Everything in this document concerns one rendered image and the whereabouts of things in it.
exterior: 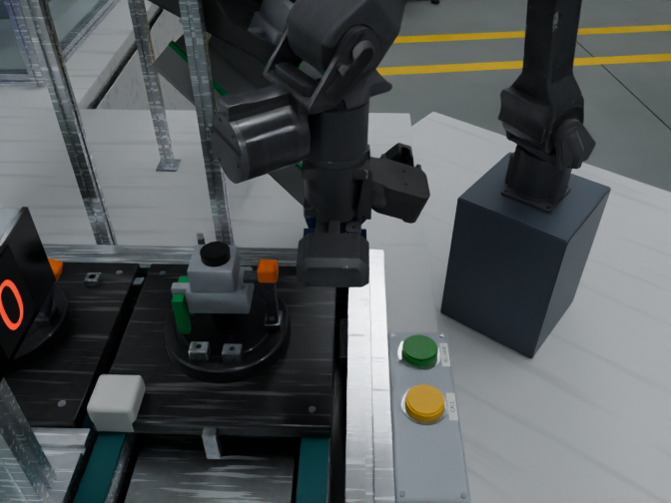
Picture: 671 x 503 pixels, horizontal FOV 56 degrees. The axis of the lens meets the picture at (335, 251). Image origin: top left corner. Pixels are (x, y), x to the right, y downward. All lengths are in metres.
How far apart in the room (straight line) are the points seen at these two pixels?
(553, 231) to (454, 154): 0.54
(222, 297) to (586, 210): 0.44
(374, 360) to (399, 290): 0.24
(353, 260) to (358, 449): 0.21
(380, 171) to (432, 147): 0.71
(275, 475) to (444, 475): 0.17
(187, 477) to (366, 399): 0.20
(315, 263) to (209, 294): 0.17
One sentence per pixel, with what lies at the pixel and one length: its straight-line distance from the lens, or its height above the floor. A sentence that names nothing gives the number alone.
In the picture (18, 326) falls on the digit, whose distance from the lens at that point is 0.48.
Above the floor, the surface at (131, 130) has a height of 0.86.
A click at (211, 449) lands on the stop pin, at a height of 0.94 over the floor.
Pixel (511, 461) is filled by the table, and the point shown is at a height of 0.86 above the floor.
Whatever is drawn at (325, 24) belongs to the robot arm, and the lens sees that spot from 0.48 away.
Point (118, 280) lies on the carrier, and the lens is 0.83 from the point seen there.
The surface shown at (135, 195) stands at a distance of 1.17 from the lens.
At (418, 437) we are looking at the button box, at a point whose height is 0.96.
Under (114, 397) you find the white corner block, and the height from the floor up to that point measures 0.99.
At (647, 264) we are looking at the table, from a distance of 1.09.
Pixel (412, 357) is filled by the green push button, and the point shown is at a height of 0.97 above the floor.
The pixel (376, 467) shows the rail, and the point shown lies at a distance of 0.63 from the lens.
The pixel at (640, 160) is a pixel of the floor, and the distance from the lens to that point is 3.17.
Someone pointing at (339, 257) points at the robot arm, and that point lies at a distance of 0.52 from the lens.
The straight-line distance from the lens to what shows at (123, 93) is 1.81.
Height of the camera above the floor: 1.50
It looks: 40 degrees down
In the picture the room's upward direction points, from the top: straight up
